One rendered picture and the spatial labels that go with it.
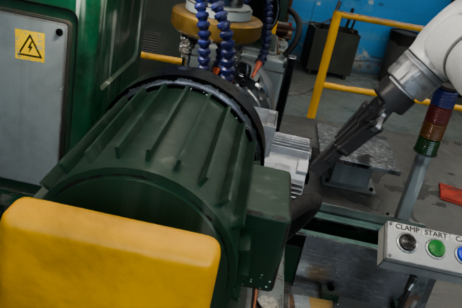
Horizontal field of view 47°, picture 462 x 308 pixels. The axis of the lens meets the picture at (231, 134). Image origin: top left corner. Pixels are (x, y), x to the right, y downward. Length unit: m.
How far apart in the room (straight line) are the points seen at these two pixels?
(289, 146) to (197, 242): 0.80
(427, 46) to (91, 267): 0.78
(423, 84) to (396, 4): 5.57
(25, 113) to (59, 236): 0.72
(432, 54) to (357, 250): 0.44
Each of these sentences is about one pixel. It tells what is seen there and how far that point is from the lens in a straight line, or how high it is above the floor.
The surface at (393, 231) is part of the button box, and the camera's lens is 0.97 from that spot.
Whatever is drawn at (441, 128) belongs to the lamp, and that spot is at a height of 1.11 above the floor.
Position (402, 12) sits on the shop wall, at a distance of 6.60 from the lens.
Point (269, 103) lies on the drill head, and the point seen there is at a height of 1.10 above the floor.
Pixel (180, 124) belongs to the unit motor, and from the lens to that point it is 0.45.
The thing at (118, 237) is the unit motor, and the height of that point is 1.35.
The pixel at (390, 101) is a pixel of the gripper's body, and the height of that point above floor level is 1.26.
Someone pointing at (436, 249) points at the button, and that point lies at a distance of 0.98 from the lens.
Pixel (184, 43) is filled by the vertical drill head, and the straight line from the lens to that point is 1.04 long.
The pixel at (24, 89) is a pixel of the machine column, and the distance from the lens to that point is 1.02.
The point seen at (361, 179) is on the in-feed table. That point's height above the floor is 0.83.
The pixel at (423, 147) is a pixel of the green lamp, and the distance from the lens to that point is 1.48.
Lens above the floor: 1.53
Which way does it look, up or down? 23 degrees down
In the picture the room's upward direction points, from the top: 11 degrees clockwise
